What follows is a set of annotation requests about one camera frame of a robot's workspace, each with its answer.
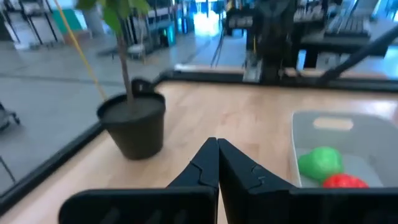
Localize red toy tomato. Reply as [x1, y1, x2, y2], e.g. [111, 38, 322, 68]
[322, 173, 370, 189]

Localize potted green plant black pot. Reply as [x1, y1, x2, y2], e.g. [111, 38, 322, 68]
[76, 0, 167, 161]

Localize yellow bamboo plant stake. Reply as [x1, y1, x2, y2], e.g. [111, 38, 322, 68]
[53, 0, 108, 101]

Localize black background workbench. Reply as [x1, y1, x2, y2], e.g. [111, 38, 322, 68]
[300, 14, 373, 69]

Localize green board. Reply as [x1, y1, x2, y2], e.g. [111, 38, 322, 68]
[51, 7, 83, 35]

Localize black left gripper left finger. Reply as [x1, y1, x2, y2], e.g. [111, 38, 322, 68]
[58, 136, 220, 224]

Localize white plastic storage bin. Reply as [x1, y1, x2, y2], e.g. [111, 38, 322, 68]
[290, 110, 398, 189]

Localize green toy vegetable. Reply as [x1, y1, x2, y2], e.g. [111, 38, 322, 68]
[297, 146, 345, 184]

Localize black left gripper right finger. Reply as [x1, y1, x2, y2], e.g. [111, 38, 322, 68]
[217, 138, 398, 224]

